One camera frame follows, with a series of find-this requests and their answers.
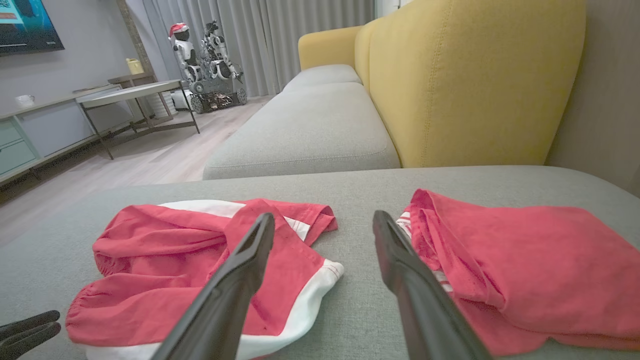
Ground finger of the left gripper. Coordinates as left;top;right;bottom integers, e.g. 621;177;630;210
0;310;61;341
0;322;62;360

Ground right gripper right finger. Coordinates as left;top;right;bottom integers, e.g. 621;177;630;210
372;210;493;360

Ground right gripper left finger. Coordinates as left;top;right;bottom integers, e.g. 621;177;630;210
150;212;276;360

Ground red white basketball jersey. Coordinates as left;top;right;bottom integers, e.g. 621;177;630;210
396;188;640;357

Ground red shorts with white trim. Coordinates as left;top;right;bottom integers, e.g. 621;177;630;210
65;198;345;360

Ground long grey TV cabinet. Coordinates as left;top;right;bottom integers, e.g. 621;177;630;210
0;82;151;188

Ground long grey sofa seat cushion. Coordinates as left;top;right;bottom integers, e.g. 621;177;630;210
202;81;402;181

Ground wheeled robot cart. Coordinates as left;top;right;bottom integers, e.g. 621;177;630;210
187;77;248;115

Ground white ribbed appliance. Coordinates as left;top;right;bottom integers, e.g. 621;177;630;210
147;89;193;120

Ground grey metal-legged coffee table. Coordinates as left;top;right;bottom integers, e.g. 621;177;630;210
76;79;201;161

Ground wooden side shelf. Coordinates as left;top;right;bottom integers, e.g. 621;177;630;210
107;72;158;90

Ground small grey sofa seat cushion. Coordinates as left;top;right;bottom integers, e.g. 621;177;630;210
282;64;363;93

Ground white black humanoid robot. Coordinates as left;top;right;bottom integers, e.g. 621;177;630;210
200;20;245;83

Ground white humanoid robot red hat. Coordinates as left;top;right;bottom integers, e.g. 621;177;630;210
168;22;203;83

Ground grey pleated curtain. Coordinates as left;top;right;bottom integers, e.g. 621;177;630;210
125;0;376;98

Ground yellow sofa end backrest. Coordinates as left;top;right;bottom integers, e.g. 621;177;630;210
298;26;363;71

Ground wall television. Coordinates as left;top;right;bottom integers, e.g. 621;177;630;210
0;0;65;57

